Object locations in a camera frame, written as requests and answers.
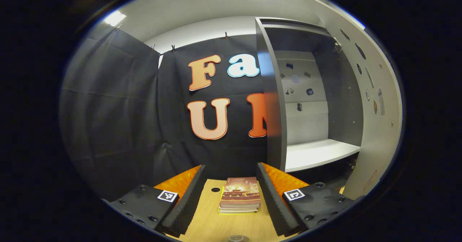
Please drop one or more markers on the metal cabinet hinge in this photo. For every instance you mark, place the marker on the metal cabinet hinge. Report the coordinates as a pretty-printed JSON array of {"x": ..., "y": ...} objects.
[{"x": 338, "y": 48}]

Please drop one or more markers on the white paged book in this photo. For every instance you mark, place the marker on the white paged book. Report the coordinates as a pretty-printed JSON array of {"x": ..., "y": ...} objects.
[{"x": 238, "y": 210}]

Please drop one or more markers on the ceiling light panel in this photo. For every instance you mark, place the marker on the ceiling light panel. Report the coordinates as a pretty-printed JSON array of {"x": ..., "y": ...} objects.
[{"x": 115, "y": 18}]

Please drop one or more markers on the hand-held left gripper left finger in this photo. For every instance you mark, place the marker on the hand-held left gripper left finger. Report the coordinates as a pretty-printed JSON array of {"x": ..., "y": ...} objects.
[{"x": 187, "y": 202}]

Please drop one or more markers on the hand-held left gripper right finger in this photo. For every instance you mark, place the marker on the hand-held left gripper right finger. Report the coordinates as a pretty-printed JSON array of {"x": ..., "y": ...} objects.
[{"x": 274, "y": 202}]

